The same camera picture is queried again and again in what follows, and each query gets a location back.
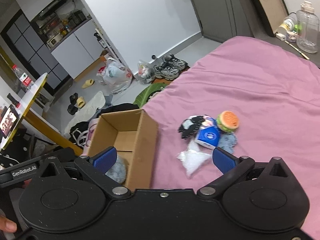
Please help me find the clear bubble plastic bag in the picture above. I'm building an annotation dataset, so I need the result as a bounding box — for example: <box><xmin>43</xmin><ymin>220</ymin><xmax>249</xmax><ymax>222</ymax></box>
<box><xmin>177</xmin><ymin>139</ymin><xmax>212</xmax><ymax>178</ymax></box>

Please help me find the grey blue fuzzy cloth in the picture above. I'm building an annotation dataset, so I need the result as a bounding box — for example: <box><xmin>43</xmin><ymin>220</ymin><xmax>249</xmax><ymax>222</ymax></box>
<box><xmin>217</xmin><ymin>132</ymin><xmax>238</xmax><ymax>154</ymax></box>

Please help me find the person's left hand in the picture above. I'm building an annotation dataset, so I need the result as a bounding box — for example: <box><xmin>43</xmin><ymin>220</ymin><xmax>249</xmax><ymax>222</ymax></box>
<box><xmin>0</xmin><ymin>215</ymin><xmax>17</xmax><ymax>233</ymax></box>

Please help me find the pink bear cushion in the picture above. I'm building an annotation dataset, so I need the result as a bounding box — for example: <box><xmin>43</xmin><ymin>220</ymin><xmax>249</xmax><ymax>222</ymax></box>
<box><xmin>83</xmin><ymin>118</ymin><xmax>99</xmax><ymax>155</ymax></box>

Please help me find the brown cardboard box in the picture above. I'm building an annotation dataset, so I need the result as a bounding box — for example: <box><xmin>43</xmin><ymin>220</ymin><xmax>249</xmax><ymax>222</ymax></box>
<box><xmin>87</xmin><ymin>109</ymin><xmax>158</xmax><ymax>191</ymax></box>

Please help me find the plush hamburger toy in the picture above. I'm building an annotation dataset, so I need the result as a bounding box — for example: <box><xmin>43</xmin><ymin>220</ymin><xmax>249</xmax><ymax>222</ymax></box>
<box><xmin>216</xmin><ymin>111</ymin><xmax>240</xmax><ymax>133</ymax></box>

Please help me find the black white knitted pouch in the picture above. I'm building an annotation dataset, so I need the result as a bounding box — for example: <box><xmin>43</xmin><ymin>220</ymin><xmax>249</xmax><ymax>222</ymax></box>
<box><xmin>178</xmin><ymin>115</ymin><xmax>210</xmax><ymax>139</ymax></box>

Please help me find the phone on stand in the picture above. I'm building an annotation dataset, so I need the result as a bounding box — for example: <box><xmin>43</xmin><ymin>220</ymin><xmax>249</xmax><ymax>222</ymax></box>
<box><xmin>0</xmin><ymin>105</ymin><xmax>19</xmax><ymax>138</ymax></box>

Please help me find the white towel on floor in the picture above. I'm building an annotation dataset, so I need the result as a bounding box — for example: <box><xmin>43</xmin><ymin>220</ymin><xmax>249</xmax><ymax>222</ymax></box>
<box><xmin>62</xmin><ymin>91</ymin><xmax>106</xmax><ymax>138</ymax></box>

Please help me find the black slipper pair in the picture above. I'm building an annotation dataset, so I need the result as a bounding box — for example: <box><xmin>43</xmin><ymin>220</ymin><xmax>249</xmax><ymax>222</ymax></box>
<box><xmin>67</xmin><ymin>93</ymin><xmax>78</xmax><ymax>115</ymax></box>

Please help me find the yellow slipper near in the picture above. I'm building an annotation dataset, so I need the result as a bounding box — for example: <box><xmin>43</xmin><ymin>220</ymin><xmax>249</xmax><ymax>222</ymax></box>
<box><xmin>76</xmin><ymin>96</ymin><xmax>86</xmax><ymax>109</ymax></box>

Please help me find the yellow slipper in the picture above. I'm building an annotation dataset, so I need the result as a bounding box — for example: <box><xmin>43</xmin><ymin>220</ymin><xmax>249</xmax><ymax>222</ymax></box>
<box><xmin>81</xmin><ymin>79</ymin><xmax>94</xmax><ymax>89</ymax></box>
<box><xmin>76</xmin><ymin>96</ymin><xmax>86</xmax><ymax>109</ymax></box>

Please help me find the round yellow edged table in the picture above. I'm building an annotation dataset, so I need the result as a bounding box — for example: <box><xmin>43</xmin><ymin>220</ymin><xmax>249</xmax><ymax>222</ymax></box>
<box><xmin>1</xmin><ymin>73</ymin><xmax>83</xmax><ymax>156</ymax></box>

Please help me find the green leaf mat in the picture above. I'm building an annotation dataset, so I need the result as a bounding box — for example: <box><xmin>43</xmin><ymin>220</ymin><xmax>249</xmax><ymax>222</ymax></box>
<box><xmin>133</xmin><ymin>83</ymin><xmax>167</xmax><ymax>108</ymax></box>

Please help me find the yellow slipper far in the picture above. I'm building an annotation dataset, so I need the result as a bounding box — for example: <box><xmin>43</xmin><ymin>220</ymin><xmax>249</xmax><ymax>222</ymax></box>
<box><xmin>81</xmin><ymin>79</ymin><xmax>94</xmax><ymax>89</ymax></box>

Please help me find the large white plastic bag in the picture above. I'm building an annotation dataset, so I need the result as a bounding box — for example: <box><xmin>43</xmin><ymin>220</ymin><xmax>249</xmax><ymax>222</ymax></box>
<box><xmin>97</xmin><ymin>57</ymin><xmax>133</xmax><ymax>94</ymax></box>

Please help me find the pink bed sheet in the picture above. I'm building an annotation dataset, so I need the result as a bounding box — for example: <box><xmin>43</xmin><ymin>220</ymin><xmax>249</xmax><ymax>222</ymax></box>
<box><xmin>143</xmin><ymin>36</ymin><xmax>319</xmax><ymax>239</ymax></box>

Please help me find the red label water bottle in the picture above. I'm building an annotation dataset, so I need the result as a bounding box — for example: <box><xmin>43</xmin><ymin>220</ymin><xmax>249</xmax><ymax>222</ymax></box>
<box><xmin>12</xmin><ymin>65</ymin><xmax>34</xmax><ymax>92</ymax></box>

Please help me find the small clear plastic bag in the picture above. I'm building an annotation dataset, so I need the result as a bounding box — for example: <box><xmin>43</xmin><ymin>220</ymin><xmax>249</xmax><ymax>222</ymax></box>
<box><xmin>137</xmin><ymin>60</ymin><xmax>155</xmax><ymax>85</ymax></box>

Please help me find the grey sneaker left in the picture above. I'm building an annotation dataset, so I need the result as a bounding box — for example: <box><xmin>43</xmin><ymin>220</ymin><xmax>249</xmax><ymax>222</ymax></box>
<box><xmin>153</xmin><ymin>63</ymin><xmax>180</xmax><ymax>81</ymax></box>

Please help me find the grey sneaker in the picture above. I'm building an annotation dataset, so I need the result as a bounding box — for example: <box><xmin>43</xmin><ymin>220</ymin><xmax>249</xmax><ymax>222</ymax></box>
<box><xmin>162</xmin><ymin>54</ymin><xmax>188</xmax><ymax>71</ymax></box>
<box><xmin>153</xmin><ymin>63</ymin><xmax>180</xmax><ymax>81</ymax></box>

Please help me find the white kitchen cabinet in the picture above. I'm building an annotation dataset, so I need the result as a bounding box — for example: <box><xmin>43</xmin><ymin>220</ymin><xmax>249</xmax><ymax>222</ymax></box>
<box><xmin>51</xmin><ymin>19</ymin><xmax>104</xmax><ymax>79</ymax></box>

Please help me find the grey sneaker right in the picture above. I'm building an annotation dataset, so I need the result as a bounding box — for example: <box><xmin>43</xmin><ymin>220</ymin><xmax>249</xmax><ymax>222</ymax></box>
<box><xmin>162</xmin><ymin>54</ymin><xmax>188</xmax><ymax>71</ymax></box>

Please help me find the white jar with lid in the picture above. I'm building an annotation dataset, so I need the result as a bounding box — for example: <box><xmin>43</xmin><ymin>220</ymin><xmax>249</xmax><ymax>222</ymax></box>
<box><xmin>277</xmin><ymin>12</ymin><xmax>297</xmax><ymax>35</ymax></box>

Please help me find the clear plastic water jug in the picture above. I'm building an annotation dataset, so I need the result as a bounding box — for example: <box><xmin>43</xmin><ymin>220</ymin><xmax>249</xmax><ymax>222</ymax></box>
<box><xmin>296</xmin><ymin>1</ymin><xmax>319</xmax><ymax>54</ymax></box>

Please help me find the dark grey wardrobe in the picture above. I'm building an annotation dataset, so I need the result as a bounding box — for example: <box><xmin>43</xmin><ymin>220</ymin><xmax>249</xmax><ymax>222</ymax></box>
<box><xmin>191</xmin><ymin>0</ymin><xmax>253</xmax><ymax>43</ymax></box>

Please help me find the leaning wooden board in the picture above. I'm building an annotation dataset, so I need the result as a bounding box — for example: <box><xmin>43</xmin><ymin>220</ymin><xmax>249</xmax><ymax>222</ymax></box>
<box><xmin>251</xmin><ymin>0</ymin><xmax>289</xmax><ymax>37</ymax></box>

